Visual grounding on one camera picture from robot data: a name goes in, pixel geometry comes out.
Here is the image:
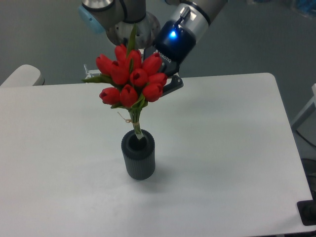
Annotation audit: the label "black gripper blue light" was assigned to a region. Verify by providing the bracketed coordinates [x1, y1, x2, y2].
[144, 20, 196, 97]

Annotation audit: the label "red tulip bouquet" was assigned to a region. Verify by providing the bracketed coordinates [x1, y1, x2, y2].
[83, 25, 168, 140]

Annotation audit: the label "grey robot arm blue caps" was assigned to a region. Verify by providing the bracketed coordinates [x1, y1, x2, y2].
[78, 0, 227, 95]

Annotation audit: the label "dark grey ribbed vase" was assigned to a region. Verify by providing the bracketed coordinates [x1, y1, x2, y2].
[121, 129, 156, 180]

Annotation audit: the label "blue object top right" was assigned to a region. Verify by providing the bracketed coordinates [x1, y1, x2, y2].
[291, 0, 316, 18]

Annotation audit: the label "black box at table edge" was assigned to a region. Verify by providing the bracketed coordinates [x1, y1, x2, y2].
[297, 200, 316, 226]

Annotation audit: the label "white pedestal base frame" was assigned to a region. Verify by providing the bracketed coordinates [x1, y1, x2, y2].
[83, 64, 101, 82]

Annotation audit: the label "white furniture frame right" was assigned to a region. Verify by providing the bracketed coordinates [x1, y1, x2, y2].
[290, 84, 316, 130]

